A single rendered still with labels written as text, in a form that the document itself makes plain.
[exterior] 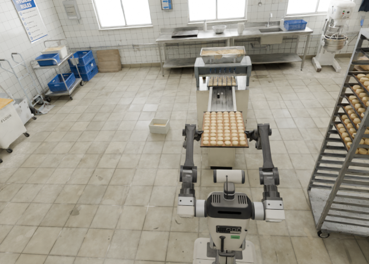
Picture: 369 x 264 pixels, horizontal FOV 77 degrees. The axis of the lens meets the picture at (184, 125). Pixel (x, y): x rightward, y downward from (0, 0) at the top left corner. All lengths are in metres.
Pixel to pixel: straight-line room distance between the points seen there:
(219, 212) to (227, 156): 1.73
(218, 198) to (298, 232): 1.63
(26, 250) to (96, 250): 0.75
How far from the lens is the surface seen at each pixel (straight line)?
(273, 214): 1.30
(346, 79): 2.21
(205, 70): 3.19
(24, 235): 3.30
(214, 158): 2.99
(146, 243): 2.66
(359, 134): 1.93
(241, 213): 1.28
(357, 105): 2.12
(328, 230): 2.73
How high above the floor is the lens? 2.29
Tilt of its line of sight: 35 degrees down
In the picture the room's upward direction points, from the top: 6 degrees counter-clockwise
